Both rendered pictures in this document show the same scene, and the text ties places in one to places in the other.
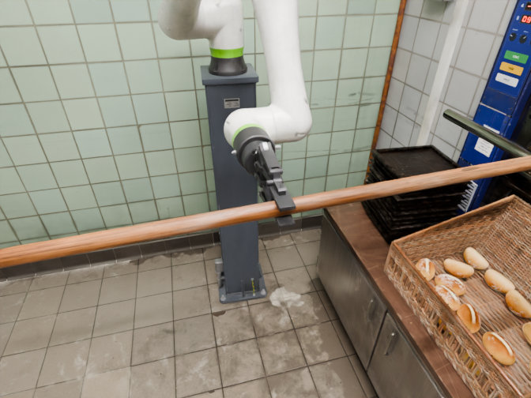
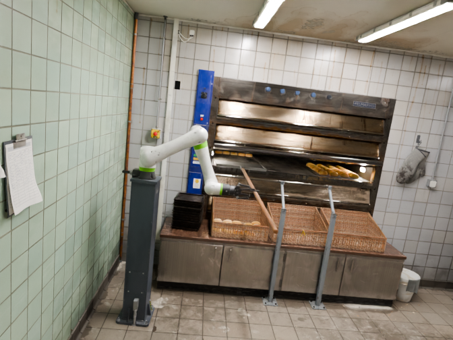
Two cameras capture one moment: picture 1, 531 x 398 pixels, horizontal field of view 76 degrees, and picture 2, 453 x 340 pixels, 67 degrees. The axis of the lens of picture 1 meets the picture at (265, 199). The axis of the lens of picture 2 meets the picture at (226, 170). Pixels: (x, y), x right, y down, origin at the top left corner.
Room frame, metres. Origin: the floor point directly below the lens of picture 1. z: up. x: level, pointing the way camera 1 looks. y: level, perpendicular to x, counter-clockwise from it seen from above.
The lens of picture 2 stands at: (0.28, 2.63, 1.82)
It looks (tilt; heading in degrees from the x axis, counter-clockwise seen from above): 10 degrees down; 280
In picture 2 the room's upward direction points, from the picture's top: 7 degrees clockwise
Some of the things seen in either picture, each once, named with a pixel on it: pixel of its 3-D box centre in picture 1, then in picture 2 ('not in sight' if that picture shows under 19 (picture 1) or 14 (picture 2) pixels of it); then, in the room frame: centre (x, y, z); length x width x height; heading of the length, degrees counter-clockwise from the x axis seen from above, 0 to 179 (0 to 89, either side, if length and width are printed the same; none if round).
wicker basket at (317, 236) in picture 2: not in sight; (295, 223); (0.11, -0.88, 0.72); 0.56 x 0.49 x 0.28; 15
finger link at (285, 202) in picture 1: (282, 197); not in sight; (0.50, -0.03, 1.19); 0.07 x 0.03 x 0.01; 14
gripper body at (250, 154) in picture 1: (261, 164); (234, 190); (0.65, 0.01, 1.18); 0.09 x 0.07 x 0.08; 14
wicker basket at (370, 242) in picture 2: not in sight; (350, 229); (-0.46, -1.03, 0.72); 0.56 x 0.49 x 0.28; 13
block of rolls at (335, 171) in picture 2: not in sight; (331, 169); (-0.25, -1.71, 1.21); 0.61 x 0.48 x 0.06; 104
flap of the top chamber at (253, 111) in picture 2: not in sight; (302, 117); (0.20, -1.14, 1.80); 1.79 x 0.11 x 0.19; 14
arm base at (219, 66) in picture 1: (226, 58); (139, 173); (1.40, 0.15, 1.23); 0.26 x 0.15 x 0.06; 11
